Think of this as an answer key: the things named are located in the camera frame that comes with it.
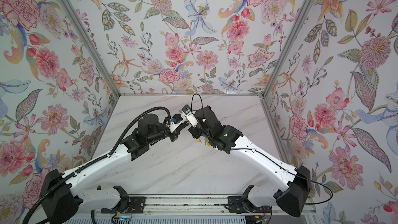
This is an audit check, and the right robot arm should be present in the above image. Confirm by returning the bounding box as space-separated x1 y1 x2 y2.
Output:
181 105 311 217

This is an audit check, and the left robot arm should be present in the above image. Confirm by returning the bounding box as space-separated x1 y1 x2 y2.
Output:
39 113 189 224

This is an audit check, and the right corner aluminium profile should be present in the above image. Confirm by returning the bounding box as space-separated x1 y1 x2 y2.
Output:
262 0 315 100

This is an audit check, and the corner aluminium profile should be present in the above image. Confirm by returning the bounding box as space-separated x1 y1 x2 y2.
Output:
58 0 121 100
262 0 315 100

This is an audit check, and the left corner aluminium profile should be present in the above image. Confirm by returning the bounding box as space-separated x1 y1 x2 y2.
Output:
58 0 121 100

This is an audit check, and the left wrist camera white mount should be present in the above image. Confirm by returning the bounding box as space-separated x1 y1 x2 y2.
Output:
169 114 189 132

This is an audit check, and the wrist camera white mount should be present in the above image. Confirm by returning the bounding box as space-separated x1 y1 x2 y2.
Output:
169 114 189 132
180 105 198 128

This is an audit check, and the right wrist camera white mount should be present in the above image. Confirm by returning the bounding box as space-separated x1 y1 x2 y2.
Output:
180 105 198 128

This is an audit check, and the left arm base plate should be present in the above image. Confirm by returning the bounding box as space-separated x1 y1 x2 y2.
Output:
101 197 147 214

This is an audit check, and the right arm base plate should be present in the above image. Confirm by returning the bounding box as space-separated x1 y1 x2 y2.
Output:
224 196 272 214

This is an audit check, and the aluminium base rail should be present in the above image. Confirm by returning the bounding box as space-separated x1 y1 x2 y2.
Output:
51 193 318 217

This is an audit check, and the left black corrugated cable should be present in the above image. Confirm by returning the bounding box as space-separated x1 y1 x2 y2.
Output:
21 106 172 224

